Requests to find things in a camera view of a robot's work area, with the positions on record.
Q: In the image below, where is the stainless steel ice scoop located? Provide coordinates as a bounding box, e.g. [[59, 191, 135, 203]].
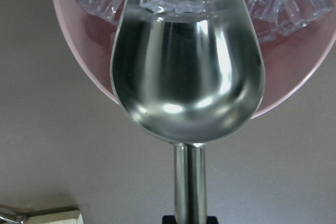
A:
[[110, 0, 266, 223]]

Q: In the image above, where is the pink bowl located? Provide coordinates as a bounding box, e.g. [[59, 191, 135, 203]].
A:
[[53, 0, 335, 118]]

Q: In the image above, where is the wooden cutting board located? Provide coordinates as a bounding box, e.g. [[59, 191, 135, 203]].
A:
[[14, 206, 83, 223]]

